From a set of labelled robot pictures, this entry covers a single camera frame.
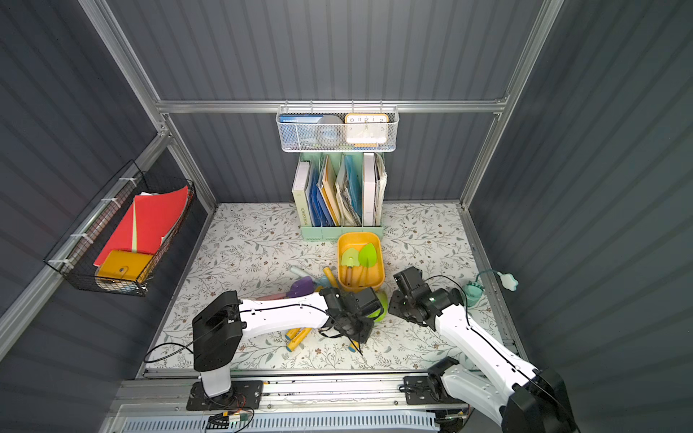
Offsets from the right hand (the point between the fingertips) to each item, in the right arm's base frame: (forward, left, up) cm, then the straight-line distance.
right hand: (399, 305), depth 82 cm
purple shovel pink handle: (+9, +32, -6) cm, 34 cm away
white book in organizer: (+32, +32, +17) cm, 49 cm away
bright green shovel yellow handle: (+22, +9, -8) cm, 25 cm away
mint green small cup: (+4, -24, 0) cm, 24 cm away
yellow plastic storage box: (+15, +6, -9) cm, 19 cm away
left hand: (-8, +10, -3) cm, 13 cm away
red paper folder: (+14, +71, +24) cm, 76 cm away
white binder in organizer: (+36, +9, +15) cm, 40 cm away
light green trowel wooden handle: (+22, +16, -7) cm, 28 cm away
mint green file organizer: (+37, +20, +12) cm, 43 cm away
